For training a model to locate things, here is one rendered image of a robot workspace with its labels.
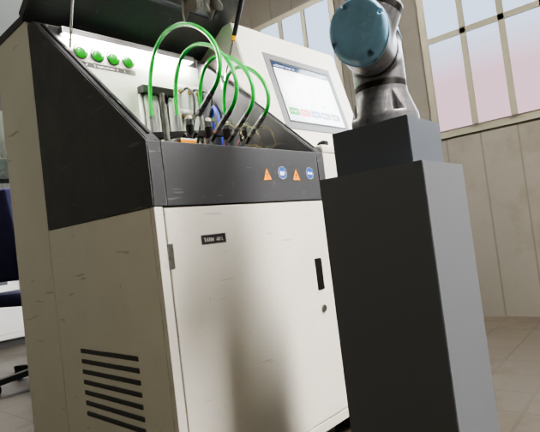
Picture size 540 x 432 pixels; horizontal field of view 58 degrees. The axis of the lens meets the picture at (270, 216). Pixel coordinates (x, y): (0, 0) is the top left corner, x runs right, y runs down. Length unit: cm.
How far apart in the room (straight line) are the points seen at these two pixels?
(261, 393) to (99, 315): 49
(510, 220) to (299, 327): 214
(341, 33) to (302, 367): 95
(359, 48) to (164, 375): 84
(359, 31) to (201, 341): 78
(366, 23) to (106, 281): 90
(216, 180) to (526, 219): 242
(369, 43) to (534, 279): 260
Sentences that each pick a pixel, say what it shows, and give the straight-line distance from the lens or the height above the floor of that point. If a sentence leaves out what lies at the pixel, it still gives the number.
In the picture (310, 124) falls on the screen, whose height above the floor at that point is 114.
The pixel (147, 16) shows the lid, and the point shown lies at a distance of 193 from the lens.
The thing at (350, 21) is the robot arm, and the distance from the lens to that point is 101.
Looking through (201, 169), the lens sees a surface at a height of 88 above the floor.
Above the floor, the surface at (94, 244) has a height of 72.
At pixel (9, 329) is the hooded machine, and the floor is 15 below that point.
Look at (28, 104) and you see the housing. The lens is 179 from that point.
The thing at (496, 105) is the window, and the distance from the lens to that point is 342.
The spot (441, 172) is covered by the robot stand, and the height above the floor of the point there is 78.
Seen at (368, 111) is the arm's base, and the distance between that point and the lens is 110.
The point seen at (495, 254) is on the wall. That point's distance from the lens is 343.
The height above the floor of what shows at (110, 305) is 56.
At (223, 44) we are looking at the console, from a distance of 208.
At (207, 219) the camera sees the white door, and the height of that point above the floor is 75.
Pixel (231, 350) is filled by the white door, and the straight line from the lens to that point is 130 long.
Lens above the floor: 69
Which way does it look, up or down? 2 degrees up
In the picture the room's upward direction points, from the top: 7 degrees counter-clockwise
